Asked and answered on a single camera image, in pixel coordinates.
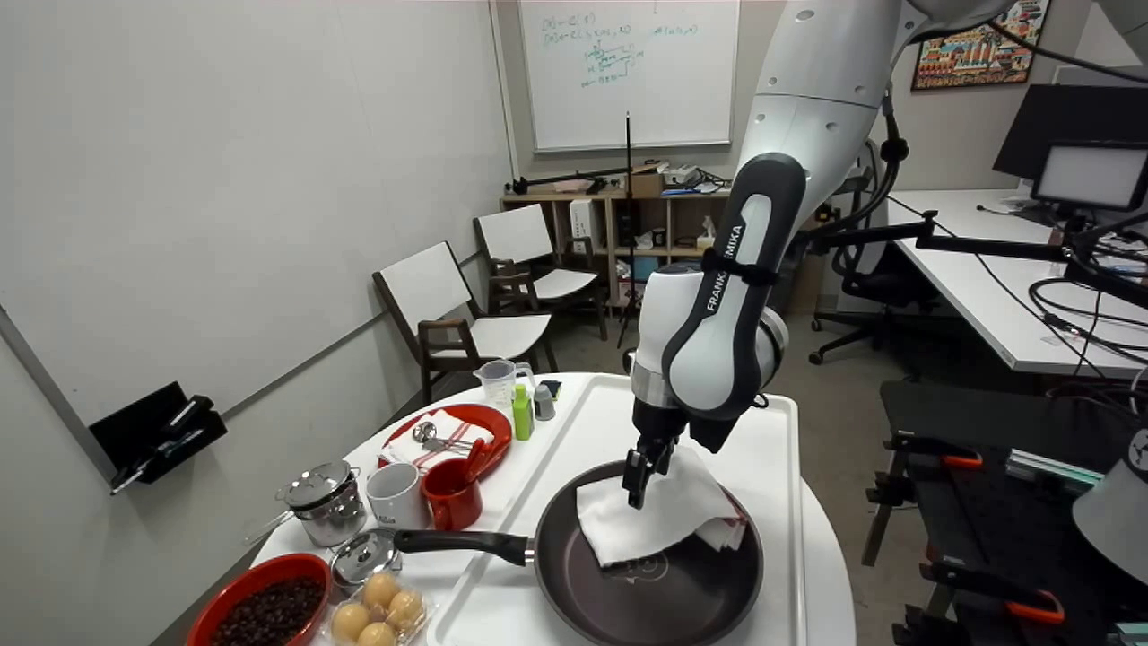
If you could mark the whiteboard on wall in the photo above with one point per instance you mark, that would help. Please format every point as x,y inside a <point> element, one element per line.
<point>650,74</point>

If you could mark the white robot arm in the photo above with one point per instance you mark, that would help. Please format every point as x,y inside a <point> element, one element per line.
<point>708,339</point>

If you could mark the white red-striped tissue cloth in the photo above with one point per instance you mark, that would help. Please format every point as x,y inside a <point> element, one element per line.
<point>681,504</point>

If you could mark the wooden shelf unit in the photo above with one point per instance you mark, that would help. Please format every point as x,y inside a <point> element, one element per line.
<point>626,224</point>

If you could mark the white folding chair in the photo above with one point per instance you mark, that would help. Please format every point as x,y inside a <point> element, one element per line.
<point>443,322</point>
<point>524,272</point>

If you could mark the bag of round breads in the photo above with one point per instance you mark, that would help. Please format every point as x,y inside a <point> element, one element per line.
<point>381,610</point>

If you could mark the black frying pan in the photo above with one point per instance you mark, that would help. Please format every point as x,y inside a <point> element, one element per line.
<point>681,596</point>

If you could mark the green sauce bottle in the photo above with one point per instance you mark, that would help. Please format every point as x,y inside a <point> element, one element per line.
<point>523,414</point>

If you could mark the red mug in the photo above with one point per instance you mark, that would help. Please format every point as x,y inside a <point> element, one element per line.
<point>451,497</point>

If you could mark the red bowl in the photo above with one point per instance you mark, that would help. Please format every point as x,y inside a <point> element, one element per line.
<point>270,604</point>

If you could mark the red plate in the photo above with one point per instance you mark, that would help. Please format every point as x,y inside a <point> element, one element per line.
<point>482,461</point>

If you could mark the white folded napkin on plate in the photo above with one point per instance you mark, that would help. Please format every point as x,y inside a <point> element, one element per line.
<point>432,439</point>

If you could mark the computer monitor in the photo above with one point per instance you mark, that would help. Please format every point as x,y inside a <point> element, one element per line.
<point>1080,144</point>

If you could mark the black wall tray holder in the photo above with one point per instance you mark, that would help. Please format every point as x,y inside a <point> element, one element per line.
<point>155,433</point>

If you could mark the clear measuring cup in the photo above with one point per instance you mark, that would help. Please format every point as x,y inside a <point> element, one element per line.
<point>503,383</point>

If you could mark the grey salt shaker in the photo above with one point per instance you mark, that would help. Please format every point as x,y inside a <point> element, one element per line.
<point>546,400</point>

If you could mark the white folding chair back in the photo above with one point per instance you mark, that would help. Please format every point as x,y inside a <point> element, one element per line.
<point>524,272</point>

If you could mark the metal lidded tin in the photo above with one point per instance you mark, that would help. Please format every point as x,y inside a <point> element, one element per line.
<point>328,504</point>

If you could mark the white folding chair front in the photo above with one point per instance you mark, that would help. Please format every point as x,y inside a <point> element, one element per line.
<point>443,322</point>

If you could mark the white office desk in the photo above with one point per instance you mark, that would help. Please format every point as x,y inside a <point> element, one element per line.
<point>1020,306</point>

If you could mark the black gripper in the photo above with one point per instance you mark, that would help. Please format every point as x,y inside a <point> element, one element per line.
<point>658,434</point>

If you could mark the white mug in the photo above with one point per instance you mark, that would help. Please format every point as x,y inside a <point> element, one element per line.
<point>393,497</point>

